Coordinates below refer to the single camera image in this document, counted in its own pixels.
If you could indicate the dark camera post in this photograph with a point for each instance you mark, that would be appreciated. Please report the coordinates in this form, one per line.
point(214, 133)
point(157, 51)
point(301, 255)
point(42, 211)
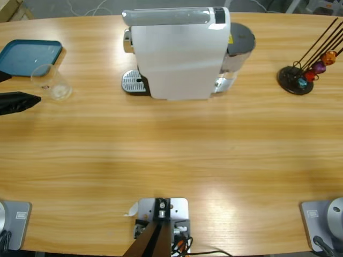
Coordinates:
point(155, 241)

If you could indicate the teal plastic tray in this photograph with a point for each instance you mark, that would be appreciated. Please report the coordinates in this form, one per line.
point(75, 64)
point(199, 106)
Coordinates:
point(21, 57)

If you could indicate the white mounting block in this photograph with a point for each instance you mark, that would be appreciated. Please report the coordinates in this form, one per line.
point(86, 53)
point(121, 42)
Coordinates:
point(179, 208)

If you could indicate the smooth red coffee capsule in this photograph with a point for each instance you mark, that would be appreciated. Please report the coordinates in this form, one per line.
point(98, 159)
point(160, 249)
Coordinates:
point(311, 76)

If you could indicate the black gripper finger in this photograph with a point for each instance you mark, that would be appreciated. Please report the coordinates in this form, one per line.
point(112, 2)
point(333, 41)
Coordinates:
point(16, 103)
point(4, 76)

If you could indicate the black rod capsule holder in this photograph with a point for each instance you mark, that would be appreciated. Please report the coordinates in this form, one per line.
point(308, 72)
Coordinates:
point(290, 80)

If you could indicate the clear drinking glass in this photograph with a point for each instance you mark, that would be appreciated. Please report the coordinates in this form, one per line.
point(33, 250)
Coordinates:
point(57, 89)

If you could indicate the white capsule coffee machine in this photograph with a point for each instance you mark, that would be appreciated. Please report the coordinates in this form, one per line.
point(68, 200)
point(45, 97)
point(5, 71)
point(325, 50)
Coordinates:
point(177, 59)

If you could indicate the blue coffee capsule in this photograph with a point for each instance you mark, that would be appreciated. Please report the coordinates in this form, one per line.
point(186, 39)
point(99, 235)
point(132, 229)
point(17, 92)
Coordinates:
point(302, 83)

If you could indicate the white metal frame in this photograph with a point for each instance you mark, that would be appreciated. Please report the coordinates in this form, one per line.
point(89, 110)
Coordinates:
point(290, 6)

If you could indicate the purple coffee capsule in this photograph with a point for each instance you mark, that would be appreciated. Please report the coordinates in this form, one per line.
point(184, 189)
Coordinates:
point(319, 67)

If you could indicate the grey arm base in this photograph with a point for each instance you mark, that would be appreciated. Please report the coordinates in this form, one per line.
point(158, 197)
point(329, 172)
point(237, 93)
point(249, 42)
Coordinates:
point(313, 225)
point(18, 227)

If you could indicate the orange coffee capsule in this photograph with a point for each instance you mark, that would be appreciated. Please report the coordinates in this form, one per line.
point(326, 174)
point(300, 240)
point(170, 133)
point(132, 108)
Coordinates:
point(329, 57)

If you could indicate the white tape tag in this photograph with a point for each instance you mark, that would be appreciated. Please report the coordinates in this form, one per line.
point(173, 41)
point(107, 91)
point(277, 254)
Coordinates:
point(132, 210)

